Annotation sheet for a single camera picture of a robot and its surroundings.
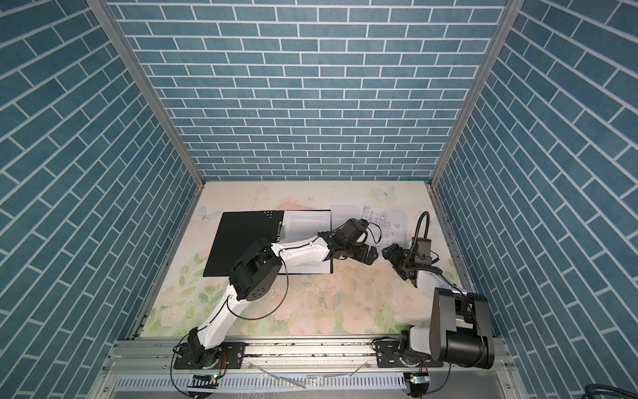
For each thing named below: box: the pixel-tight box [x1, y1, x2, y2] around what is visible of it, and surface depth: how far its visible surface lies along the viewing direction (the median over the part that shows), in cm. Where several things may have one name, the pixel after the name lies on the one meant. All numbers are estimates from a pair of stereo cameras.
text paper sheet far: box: [329, 204, 364, 232], surface depth 111 cm
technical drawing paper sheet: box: [360, 206, 408, 258], surface depth 107 cm
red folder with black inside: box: [202, 210, 285, 277], surface depth 105 cm
